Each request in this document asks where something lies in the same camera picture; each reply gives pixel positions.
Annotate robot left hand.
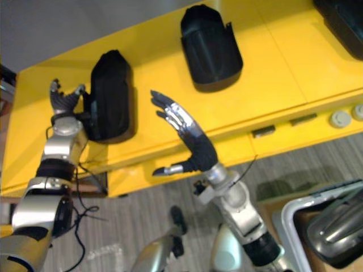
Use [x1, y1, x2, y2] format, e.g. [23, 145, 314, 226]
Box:
[49, 79, 86, 117]

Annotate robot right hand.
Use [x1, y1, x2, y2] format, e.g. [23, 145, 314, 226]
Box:
[150, 90, 219, 177]

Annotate black plastic housing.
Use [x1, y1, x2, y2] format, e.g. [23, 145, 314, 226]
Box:
[313, 0, 363, 61]
[306, 190, 363, 269]
[82, 49, 136, 143]
[180, 5, 244, 94]

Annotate yellow shelf unit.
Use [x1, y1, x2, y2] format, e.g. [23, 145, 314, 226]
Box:
[0, 0, 363, 198]

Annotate robot dark foot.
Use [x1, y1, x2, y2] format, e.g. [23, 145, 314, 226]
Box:
[169, 205, 188, 236]

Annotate robot silver leg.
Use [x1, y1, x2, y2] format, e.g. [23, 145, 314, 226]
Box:
[209, 224, 247, 272]
[130, 226, 182, 272]

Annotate grey plastic crate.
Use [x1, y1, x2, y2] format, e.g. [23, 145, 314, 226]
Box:
[272, 178, 363, 272]

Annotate grey round knob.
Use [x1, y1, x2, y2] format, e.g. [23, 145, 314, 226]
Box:
[328, 110, 352, 129]
[351, 104, 363, 122]

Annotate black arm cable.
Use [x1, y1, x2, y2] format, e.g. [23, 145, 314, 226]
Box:
[45, 124, 109, 272]

